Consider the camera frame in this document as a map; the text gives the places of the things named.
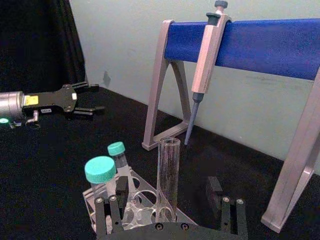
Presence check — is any grey and clear tube rack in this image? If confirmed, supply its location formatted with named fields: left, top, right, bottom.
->
left=82, top=171, right=199, bottom=236

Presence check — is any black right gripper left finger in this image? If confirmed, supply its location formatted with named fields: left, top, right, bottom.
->
left=94, top=175, right=130, bottom=237

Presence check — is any black table cloth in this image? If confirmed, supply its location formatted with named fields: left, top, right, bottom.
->
left=0, top=81, right=320, bottom=240

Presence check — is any black curtain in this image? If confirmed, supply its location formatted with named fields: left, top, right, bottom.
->
left=0, top=0, right=87, bottom=94

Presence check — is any clear glass test tube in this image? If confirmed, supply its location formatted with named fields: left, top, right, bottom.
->
left=155, top=137, right=182, bottom=224

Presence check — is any grey stand with blue bar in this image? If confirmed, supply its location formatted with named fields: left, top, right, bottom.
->
left=141, top=17, right=320, bottom=235

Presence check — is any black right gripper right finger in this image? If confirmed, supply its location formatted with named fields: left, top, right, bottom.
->
left=206, top=175, right=249, bottom=237

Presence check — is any grey pipette with dark tip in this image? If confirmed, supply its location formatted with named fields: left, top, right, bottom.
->
left=184, top=0, right=232, bottom=146

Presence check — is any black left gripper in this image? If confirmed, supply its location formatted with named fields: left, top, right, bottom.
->
left=21, top=80, right=106, bottom=121

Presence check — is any narrow tube with teal cap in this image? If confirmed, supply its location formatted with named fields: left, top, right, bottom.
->
left=107, top=141, right=136, bottom=199

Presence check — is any wide tube with teal cap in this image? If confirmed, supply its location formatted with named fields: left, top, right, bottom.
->
left=84, top=155, right=120, bottom=201

